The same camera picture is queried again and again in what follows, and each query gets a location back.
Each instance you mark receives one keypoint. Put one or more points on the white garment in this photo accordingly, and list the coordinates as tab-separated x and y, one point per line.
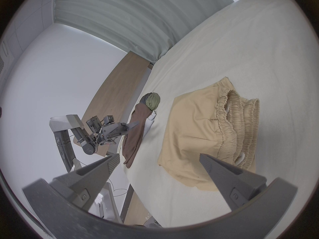
150	121

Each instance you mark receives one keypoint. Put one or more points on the pale green curtain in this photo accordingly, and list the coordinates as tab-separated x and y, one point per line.
124	14

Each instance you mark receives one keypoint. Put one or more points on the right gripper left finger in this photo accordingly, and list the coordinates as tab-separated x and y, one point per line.
87	183

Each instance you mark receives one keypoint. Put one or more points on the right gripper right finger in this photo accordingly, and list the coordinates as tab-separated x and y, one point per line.
231	183

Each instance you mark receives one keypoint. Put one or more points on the olive green garment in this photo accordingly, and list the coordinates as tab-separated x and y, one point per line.
153	101

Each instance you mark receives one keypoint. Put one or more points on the tan shorts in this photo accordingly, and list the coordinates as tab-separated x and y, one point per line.
194	133

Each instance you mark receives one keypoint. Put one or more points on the black garment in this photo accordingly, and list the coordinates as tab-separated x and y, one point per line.
143	99

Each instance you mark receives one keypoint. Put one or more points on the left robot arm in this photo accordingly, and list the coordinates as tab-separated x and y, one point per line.
84	143

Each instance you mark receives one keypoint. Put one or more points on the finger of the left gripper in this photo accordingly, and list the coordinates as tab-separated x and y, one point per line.
131	127

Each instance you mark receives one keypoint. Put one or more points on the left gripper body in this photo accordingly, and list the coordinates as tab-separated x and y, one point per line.
113	131

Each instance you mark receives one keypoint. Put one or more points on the brown garment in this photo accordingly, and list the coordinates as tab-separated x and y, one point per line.
135	143

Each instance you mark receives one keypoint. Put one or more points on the bed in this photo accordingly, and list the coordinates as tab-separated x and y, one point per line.
224	58

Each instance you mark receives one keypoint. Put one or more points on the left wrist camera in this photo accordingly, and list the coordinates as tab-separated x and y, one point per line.
109	119

